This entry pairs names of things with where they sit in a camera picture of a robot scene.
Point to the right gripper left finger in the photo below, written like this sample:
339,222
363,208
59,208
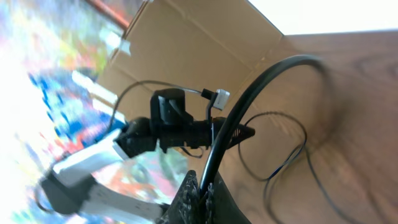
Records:
184,207

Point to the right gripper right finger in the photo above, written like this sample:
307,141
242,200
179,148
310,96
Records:
220,205

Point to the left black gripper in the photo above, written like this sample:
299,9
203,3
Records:
173,126

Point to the brown cardboard box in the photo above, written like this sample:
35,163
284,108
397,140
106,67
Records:
213,44

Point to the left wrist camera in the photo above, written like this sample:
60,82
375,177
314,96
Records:
221,99

